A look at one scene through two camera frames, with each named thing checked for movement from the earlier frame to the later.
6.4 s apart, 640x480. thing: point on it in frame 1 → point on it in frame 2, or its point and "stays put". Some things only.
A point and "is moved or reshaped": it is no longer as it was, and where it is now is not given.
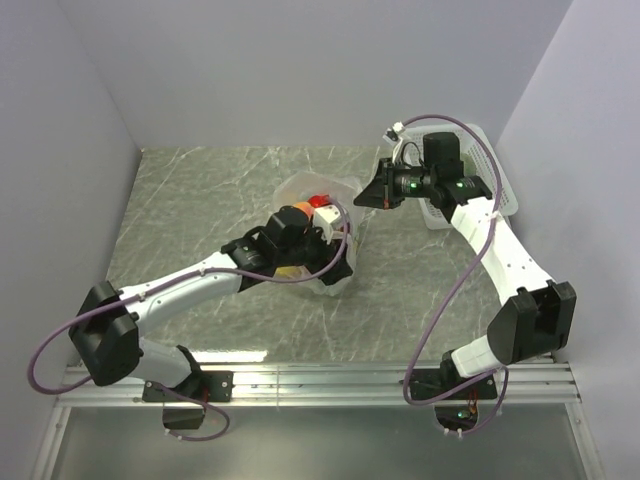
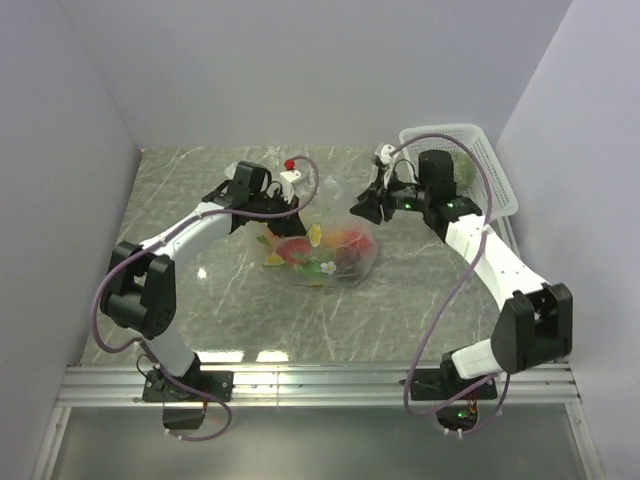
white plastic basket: x=479 y=161 stays put
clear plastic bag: x=332 y=204 is moved or reshaped
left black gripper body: x=313 y=251 → x=278 y=204
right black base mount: x=430 y=383 stays put
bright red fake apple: x=319 y=200 → x=363 y=243
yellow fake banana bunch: x=287 y=272 is moved or reshaped
